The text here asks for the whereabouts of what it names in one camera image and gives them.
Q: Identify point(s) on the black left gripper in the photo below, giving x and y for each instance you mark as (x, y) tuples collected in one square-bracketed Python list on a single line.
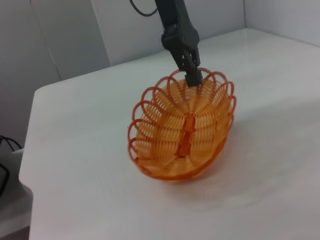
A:
[(178, 37)]

